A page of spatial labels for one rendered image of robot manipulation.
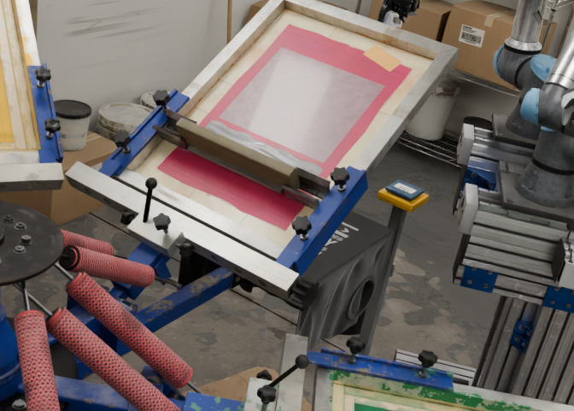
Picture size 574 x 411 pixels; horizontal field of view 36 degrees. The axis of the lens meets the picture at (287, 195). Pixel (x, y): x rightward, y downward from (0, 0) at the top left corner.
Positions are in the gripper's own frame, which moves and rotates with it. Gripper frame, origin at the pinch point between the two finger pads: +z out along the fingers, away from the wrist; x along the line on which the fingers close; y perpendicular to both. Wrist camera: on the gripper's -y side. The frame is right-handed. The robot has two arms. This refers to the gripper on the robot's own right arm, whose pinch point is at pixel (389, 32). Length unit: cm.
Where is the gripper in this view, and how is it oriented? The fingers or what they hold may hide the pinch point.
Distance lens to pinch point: 269.1
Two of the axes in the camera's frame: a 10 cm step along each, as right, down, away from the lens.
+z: -0.1, 7.6, 6.4
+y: 8.1, 3.8, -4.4
